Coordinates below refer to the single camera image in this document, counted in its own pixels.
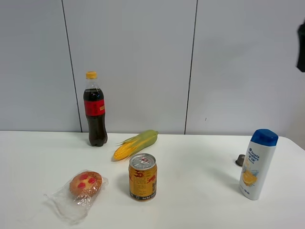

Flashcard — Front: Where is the muffin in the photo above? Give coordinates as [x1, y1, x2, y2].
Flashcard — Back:
[43, 170, 109, 225]

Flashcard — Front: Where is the dark object at edge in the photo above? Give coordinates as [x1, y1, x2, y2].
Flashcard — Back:
[296, 22, 305, 73]

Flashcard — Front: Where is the yellow corn cob green husk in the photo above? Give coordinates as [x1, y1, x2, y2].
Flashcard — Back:
[112, 130, 158, 161]

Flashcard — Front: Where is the gold Red Bull can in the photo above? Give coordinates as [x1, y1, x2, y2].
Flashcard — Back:
[129, 153, 157, 202]

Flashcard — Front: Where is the cola bottle yellow cap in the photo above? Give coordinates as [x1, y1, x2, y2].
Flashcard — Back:
[83, 72, 108, 147]

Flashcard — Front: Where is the small grey coffee capsule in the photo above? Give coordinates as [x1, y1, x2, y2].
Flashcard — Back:
[235, 154, 245, 167]

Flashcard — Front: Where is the white shampoo bottle blue cap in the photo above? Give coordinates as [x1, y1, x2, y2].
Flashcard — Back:
[239, 129, 278, 200]

